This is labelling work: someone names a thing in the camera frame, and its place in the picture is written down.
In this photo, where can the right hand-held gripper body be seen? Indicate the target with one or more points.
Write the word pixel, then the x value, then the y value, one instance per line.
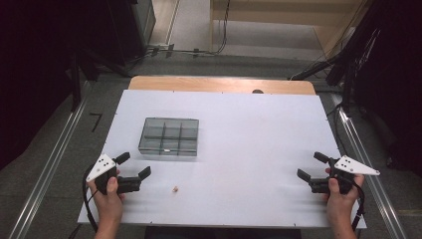
pixel 351 167

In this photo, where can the metal floor rail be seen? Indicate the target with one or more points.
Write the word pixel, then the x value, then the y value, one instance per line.
pixel 388 215
pixel 49 169

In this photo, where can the person's left hand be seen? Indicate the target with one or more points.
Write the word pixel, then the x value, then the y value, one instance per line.
pixel 107 204

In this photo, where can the black cabinet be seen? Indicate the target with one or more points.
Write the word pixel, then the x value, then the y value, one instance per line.
pixel 132 26

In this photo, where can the light wooden shelf unit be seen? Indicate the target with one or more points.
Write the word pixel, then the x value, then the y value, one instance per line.
pixel 265 16

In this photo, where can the black curtain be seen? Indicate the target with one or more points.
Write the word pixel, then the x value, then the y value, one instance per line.
pixel 33 66
pixel 398 83

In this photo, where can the dark round table grommet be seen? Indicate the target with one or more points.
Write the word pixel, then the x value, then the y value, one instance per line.
pixel 258 91

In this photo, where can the person's right hand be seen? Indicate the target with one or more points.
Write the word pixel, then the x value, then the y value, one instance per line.
pixel 341 205

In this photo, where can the wooden table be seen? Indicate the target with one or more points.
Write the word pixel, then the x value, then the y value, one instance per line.
pixel 215 84

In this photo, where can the clear plastic compartment box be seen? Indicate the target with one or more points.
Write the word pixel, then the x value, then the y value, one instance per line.
pixel 169 136

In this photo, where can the small tan bead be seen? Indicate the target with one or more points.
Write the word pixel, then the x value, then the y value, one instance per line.
pixel 174 189

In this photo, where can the black metal stand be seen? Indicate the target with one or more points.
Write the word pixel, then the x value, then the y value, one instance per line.
pixel 75 83
pixel 315 69

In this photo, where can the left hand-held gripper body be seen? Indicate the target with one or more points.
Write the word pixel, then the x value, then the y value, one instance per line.
pixel 101 167

